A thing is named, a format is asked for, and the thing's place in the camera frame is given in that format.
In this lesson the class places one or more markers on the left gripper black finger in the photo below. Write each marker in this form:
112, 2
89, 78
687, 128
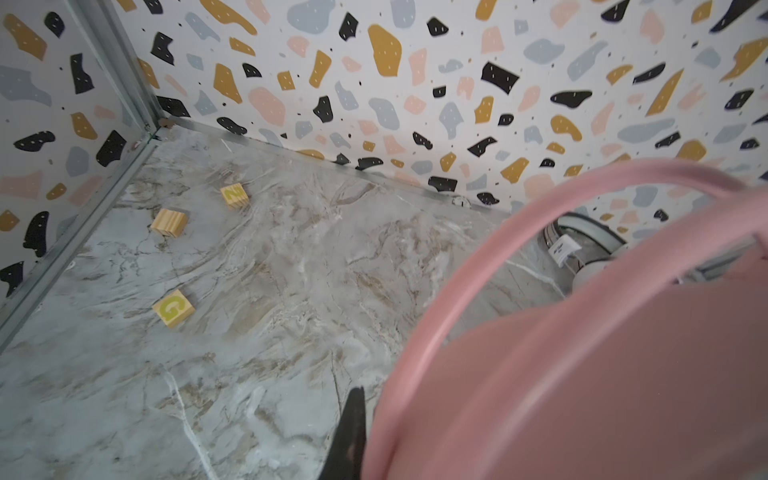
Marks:
345, 456

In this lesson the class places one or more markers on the pink headphones with cable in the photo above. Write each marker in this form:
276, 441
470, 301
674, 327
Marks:
656, 368

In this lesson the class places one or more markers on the white black headphones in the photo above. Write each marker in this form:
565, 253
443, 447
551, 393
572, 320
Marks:
581, 248

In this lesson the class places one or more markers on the wooden letter block G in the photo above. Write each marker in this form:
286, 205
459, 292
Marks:
173, 309

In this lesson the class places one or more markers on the wooden letter block far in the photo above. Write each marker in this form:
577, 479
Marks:
235, 196

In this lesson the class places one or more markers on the wooden block plain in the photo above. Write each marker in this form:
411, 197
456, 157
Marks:
169, 223

